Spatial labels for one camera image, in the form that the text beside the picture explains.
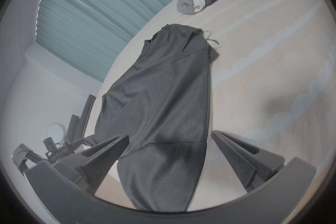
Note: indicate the black T-shirt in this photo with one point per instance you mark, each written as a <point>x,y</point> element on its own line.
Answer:
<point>162,102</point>

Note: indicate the black chest of drawers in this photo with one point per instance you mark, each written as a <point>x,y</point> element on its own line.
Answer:
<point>88,112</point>

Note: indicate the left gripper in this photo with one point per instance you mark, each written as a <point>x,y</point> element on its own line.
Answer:
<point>61,154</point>

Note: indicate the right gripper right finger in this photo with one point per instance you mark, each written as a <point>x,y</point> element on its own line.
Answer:
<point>249,162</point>

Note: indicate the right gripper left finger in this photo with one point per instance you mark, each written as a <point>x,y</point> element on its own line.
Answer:
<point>89,165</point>

